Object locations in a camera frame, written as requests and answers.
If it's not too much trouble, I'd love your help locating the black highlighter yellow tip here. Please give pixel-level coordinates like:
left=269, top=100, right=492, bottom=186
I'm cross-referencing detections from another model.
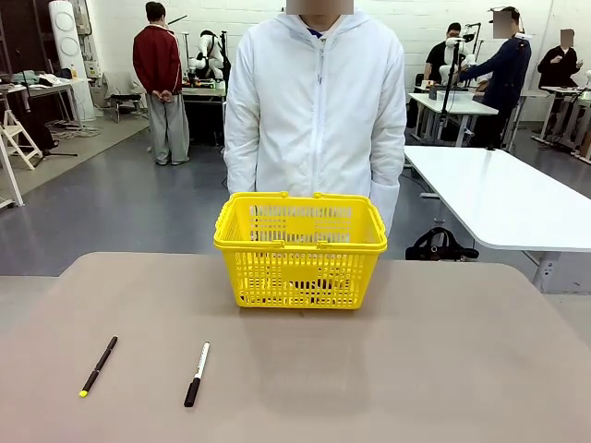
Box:
left=78, top=335, right=119, bottom=399

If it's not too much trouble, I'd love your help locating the person in black t-shirt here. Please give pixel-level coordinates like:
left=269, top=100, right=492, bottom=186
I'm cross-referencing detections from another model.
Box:
left=424, top=21, right=464, bottom=88

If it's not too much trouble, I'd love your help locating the white marker black cap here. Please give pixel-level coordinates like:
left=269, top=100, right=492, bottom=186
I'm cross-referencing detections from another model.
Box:
left=183, top=341, right=211, bottom=408

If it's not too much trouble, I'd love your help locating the large white table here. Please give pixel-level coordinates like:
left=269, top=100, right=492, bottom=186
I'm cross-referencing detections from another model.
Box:
left=404, top=145, right=591, bottom=296

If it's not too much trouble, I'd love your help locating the white background robot on stand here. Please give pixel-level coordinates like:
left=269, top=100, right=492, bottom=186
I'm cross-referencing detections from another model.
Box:
left=438, top=35, right=479, bottom=83

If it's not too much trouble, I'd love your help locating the white wooden step stool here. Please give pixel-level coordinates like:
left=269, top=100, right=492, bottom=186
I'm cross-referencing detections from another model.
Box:
left=0, top=109, right=43, bottom=171

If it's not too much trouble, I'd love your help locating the black bag on floor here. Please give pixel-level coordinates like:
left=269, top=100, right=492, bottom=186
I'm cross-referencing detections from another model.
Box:
left=404, top=226, right=480, bottom=262

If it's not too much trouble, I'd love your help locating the person in red sweater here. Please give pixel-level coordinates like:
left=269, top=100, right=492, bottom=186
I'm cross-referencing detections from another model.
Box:
left=132, top=1, right=191, bottom=166

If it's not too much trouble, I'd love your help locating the person in white jacket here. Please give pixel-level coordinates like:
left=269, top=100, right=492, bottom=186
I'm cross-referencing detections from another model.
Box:
left=223, top=0, right=408, bottom=237

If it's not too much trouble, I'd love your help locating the dark background workbench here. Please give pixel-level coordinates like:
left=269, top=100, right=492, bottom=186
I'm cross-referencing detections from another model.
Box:
left=180, top=82, right=228, bottom=145

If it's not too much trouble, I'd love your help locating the white metal table frame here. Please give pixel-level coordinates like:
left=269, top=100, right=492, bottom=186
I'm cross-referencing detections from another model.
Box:
left=0, top=133, right=27, bottom=209

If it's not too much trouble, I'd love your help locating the cluttered grey background table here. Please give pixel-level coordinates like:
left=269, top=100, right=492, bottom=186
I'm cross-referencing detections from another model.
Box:
left=0, top=76, right=93, bottom=135

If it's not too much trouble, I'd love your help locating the yellow plastic shopping basket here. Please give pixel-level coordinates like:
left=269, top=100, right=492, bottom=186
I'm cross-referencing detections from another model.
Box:
left=212, top=191, right=388, bottom=311

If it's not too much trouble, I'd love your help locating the person's left forearm white sleeve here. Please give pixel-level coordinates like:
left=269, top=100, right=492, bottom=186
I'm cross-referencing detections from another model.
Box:
left=370, top=151, right=407, bottom=237

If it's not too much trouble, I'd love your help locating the black tripod stand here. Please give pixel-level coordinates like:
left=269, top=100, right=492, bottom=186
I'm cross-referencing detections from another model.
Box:
left=438, top=34, right=468, bottom=139

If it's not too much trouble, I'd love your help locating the chair with grey cloth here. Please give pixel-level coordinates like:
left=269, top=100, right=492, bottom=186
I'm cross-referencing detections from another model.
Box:
left=102, top=71, right=149, bottom=124

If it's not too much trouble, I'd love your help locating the person's right forearm white sleeve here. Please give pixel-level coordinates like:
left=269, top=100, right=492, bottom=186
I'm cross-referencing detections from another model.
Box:
left=223, top=138, right=260, bottom=195

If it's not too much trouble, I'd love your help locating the black floor stand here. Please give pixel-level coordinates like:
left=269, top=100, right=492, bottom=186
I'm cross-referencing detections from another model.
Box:
left=16, top=48, right=79, bottom=168

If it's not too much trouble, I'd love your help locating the white tower air conditioner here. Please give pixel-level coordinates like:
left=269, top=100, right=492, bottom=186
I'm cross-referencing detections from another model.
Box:
left=48, top=0, right=97, bottom=122

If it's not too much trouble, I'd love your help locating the white background work table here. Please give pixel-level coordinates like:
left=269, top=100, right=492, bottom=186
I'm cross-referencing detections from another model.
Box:
left=408, top=90, right=501, bottom=149

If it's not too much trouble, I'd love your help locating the person in navy coat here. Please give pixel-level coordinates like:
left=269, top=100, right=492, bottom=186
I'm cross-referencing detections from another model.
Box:
left=459, top=5, right=533, bottom=150

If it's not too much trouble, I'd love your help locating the seated person in black top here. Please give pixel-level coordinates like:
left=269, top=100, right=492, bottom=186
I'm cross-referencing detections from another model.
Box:
left=537, top=28, right=581, bottom=90

